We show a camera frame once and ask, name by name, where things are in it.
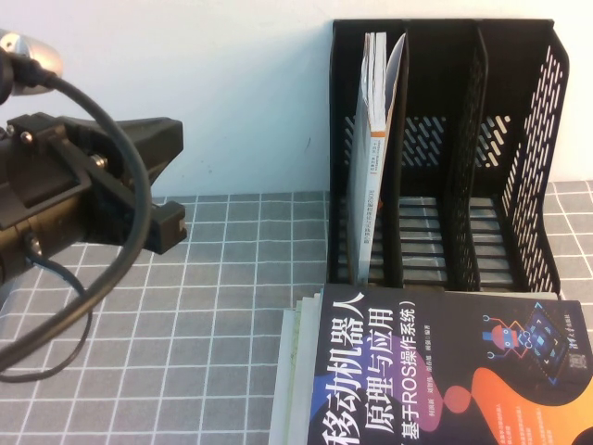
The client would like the thick black cable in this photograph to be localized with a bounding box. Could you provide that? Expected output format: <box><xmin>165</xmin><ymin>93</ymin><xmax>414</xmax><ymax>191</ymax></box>
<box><xmin>0</xmin><ymin>51</ymin><xmax>155</xmax><ymax>375</ymax></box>

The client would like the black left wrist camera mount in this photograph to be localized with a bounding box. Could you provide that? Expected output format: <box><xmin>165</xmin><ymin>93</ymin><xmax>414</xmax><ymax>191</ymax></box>
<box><xmin>5</xmin><ymin>113</ymin><xmax>94</xmax><ymax>210</ymax></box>

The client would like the grey checked tablecloth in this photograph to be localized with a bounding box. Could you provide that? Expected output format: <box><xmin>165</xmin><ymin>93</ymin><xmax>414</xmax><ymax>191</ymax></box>
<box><xmin>0</xmin><ymin>179</ymin><xmax>593</xmax><ymax>445</ymax></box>

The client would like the thin black cable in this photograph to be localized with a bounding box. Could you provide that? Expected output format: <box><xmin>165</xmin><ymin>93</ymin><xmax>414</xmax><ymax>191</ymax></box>
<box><xmin>0</xmin><ymin>238</ymin><xmax>96</xmax><ymax>385</ymax></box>

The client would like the dark mobile robot book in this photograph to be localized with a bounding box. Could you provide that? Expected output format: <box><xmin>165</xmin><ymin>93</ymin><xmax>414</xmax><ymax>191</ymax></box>
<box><xmin>305</xmin><ymin>283</ymin><xmax>593</xmax><ymax>445</ymax></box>

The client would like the white ROS2 book orange edge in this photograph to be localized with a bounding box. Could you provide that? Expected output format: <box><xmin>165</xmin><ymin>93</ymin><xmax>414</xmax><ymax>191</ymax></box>
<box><xmin>347</xmin><ymin>31</ymin><xmax>409</xmax><ymax>286</ymax></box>

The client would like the black three-slot book stand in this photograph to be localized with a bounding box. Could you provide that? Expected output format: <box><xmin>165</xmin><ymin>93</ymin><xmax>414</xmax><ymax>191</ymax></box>
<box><xmin>326</xmin><ymin>17</ymin><xmax>570</xmax><ymax>296</ymax></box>

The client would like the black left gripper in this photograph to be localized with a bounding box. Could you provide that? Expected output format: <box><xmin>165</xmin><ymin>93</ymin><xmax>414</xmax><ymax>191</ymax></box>
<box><xmin>0</xmin><ymin>115</ymin><xmax>188</xmax><ymax>288</ymax></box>

